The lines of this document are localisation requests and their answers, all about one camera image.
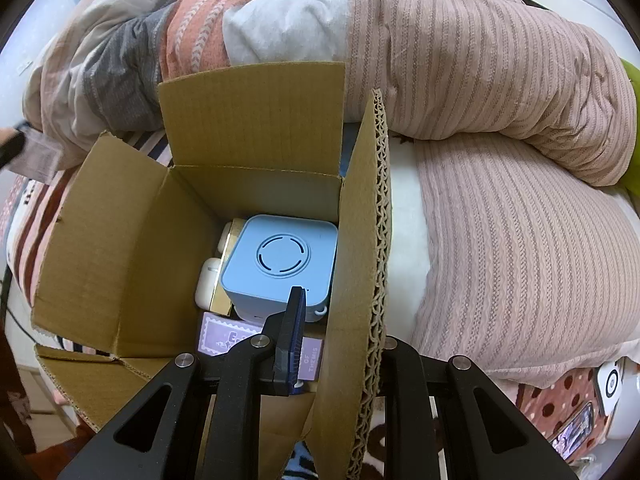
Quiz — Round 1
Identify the red polka dot blanket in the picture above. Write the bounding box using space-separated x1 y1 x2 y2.
515 360 628 461

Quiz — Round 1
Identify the white round device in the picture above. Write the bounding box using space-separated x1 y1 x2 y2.
597 360 627 417

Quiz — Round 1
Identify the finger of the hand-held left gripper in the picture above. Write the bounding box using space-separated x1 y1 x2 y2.
0 121 30 168

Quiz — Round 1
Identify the purple rectangular box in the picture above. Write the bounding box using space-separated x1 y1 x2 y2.
197 311 326 383

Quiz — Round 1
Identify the pink ribbed pillow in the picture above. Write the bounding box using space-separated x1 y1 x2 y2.
390 130 640 389

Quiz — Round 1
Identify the small white box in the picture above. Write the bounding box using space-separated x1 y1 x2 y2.
216 220 236 256

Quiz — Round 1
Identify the green plush toy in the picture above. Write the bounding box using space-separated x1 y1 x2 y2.
617 57 640 111

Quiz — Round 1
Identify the gold and white box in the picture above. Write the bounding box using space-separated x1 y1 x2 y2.
209 225 247 318

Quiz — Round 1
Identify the brown cardboard box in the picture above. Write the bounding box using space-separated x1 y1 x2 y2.
30 61 392 480

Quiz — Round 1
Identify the white earbud case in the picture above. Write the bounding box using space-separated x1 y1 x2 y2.
194 257 224 311

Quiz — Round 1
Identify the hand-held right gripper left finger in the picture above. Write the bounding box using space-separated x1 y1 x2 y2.
57 286 307 480

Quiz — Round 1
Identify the smartphone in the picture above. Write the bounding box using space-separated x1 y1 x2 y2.
547 402 596 461

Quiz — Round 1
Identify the pink and grey quilt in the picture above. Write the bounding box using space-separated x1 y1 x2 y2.
22 0 640 188

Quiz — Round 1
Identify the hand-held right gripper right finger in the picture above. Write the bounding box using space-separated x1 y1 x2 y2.
379 337 581 480

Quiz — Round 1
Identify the blue square plastic box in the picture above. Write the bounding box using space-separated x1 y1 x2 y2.
220 214 339 323

